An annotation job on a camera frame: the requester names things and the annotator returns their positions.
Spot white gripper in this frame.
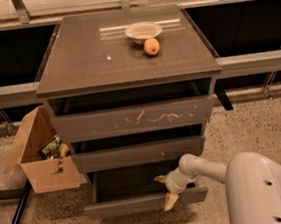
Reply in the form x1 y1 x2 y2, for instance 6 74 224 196
154 167 199 211

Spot grey bottom drawer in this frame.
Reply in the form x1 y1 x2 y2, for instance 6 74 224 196
80 156 210 222

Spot grey drawer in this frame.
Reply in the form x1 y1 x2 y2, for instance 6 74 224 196
51 96 213 143
72 135 205 173
80 156 210 222

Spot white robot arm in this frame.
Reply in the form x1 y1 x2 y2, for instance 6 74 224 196
155 151 281 224

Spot grey middle drawer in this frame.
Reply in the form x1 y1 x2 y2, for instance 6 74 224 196
72 135 205 173

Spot grey top drawer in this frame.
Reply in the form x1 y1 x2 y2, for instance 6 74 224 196
51 96 213 143

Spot grey drawer cabinet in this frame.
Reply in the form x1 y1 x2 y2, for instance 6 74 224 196
28 0 234 203

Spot open cardboard box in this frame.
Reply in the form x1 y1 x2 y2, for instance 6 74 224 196
3 107 83 194

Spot black table leg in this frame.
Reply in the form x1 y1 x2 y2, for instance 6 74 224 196
214 88 233 111

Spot green snack packet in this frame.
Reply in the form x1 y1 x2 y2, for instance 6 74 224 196
38 134 62 160

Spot orange fruit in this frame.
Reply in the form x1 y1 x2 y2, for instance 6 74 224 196
143 39 160 56

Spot black metal floor stand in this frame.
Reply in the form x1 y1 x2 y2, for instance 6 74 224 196
0 180 32 224

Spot white bowl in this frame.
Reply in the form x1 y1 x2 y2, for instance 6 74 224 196
125 21 162 45

